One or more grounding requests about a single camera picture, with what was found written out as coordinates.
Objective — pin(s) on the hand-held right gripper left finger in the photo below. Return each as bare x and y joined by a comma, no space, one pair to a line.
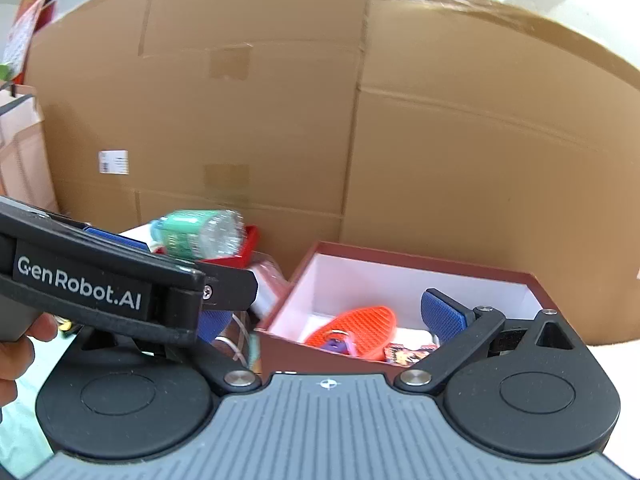
214,321

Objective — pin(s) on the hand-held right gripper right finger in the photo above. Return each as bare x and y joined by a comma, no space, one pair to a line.
441,318

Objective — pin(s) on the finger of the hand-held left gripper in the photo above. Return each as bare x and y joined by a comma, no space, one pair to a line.
119,242
225,290

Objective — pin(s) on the maroon container box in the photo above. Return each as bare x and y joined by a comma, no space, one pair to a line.
350,285

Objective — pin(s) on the person's left hand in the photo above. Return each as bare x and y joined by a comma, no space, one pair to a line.
42,327

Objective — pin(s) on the red box lid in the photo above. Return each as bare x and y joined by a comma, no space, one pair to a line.
245,251

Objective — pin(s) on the clear plastic bag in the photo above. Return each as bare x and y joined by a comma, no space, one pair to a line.
270,285

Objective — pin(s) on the colourful printed packet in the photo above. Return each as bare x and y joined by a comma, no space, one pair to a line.
407,352

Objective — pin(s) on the green label plastic bottle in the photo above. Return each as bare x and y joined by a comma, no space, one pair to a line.
200,232

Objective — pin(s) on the orange plastic mesh scoop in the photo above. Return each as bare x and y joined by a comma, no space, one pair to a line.
361,325

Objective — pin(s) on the large cardboard box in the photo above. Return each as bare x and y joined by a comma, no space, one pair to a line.
300,110

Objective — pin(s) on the red printed poster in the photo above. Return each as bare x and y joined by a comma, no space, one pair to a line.
30,27

